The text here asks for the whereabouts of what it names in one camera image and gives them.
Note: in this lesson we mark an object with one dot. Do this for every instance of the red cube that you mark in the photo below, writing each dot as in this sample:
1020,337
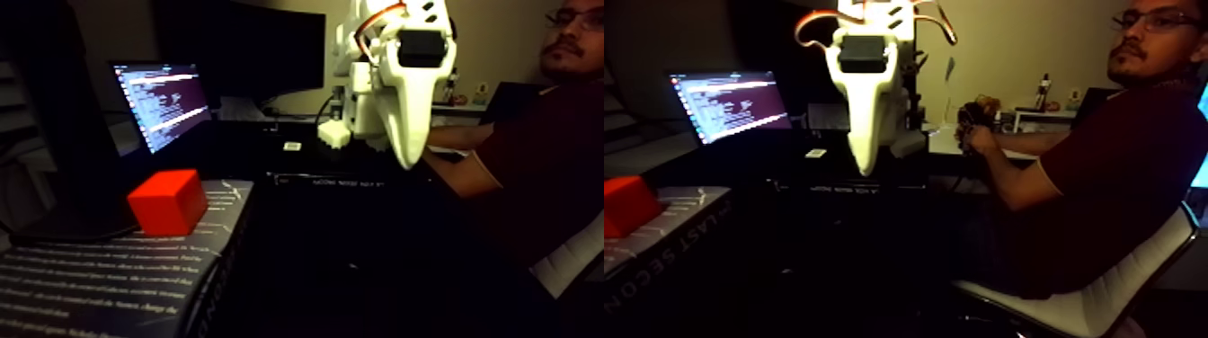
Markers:
168,203

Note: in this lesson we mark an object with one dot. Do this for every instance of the dark leader arm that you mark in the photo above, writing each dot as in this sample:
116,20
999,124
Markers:
970,111

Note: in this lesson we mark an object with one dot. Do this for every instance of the person's hand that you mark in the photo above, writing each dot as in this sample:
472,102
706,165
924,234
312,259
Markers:
978,140

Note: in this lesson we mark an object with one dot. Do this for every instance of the black box, white print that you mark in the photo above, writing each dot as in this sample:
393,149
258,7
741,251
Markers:
330,179

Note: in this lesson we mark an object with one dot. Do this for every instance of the small white tag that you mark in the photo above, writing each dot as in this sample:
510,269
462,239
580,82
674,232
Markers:
293,146

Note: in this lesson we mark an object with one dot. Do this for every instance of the white paper stack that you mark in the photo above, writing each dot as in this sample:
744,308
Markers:
241,109

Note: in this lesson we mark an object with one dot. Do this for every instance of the wide black monitor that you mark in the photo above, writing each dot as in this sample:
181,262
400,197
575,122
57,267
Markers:
245,47

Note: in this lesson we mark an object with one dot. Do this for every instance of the open laptop, lit screen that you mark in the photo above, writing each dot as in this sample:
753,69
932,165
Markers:
165,99

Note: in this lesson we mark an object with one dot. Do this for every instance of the black book, white text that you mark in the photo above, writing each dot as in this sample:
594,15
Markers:
94,274

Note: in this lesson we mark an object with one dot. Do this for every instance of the white desk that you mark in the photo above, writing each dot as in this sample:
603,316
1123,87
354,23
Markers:
944,156

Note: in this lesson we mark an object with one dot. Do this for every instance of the small figurine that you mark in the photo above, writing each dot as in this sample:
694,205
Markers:
1043,92

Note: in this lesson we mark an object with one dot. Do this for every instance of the white chair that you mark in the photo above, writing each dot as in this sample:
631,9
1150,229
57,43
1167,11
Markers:
1085,307

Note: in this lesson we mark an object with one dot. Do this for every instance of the person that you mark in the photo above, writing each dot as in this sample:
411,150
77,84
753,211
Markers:
1123,160

